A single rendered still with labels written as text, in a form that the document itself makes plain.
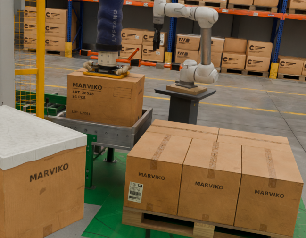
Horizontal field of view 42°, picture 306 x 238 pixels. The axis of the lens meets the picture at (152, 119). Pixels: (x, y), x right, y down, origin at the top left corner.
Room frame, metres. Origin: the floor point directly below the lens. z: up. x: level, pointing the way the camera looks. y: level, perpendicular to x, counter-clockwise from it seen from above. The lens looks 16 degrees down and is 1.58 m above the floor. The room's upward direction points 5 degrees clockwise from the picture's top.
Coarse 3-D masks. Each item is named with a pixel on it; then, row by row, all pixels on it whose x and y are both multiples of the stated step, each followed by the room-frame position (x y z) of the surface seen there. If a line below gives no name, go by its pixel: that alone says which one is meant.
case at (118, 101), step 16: (80, 80) 3.31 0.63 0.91; (96, 80) 3.30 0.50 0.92; (112, 80) 3.28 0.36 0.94; (128, 80) 3.29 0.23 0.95; (144, 80) 3.64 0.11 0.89; (80, 96) 3.31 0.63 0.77; (96, 96) 3.29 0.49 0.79; (112, 96) 3.28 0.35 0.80; (128, 96) 3.26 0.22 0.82; (80, 112) 3.31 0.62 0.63; (96, 112) 3.29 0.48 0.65; (112, 112) 3.28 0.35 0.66; (128, 112) 3.26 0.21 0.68
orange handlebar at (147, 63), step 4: (92, 52) 3.77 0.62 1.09; (96, 52) 3.78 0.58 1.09; (92, 56) 3.52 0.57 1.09; (96, 56) 3.52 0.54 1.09; (116, 60) 3.45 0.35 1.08; (120, 60) 3.44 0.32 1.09; (124, 60) 3.44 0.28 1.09; (128, 60) 3.44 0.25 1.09; (140, 64) 3.42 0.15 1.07; (144, 64) 3.41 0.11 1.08; (148, 64) 3.40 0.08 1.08; (152, 64) 3.39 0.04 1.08
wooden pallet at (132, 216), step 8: (128, 208) 2.62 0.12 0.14; (128, 216) 2.62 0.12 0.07; (136, 216) 2.61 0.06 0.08; (168, 216) 2.57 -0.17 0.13; (176, 216) 2.56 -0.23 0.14; (128, 224) 2.62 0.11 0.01; (136, 224) 2.61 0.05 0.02; (144, 224) 2.61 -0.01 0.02; (152, 224) 2.62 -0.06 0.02; (160, 224) 2.63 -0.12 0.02; (168, 224) 2.64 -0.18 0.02; (176, 224) 2.65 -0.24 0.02; (200, 224) 2.52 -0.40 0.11; (208, 224) 2.51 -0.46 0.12; (216, 224) 2.50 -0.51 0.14; (168, 232) 2.56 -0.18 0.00; (176, 232) 2.55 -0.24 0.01; (184, 232) 2.55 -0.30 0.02; (192, 232) 2.56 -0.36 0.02; (200, 232) 2.52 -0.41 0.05; (208, 232) 2.51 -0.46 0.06; (216, 232) 2.59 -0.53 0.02; (256, 232) 2.45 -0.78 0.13; (264, 232) 2.44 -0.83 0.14
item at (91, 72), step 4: (84, 72) 3.37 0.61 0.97; (88, 72) 3.37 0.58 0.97; (92, 72) 3.38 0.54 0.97; (96, 72) 3.38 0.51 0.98; (100, 72) 3.40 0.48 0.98; (104, 72) 3.41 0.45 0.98; (112, 72) 3.37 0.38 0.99; (104, 76) 3.35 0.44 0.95; (108, 76) 3.34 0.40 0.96; (112, 76) 3.33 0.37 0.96; (116, 76) 3.33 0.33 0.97; (120, 76) 3.32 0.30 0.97
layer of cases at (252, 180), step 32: (160, 128) 3.32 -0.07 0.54; (192, 128) 3.41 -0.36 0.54; (128, 160) 2.63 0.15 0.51; (160, 160) 2.59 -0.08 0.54; (192, 160) 2.64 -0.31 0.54; (224, 160) 2.70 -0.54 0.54; (256, 160) 2.75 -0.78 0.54; (288, 160) 2.81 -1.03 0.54; (128, 192) 2.63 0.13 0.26; (160, 192) 2.58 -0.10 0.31; (192, 192) 2.54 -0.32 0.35; (224, 192) 2.50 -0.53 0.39; (256, 192) 2.46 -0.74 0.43; (288, 192) 2.43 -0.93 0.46; (224, 224) 2.50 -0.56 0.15; (256, 224) 2.46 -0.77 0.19; (288, 224) 2.42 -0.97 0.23
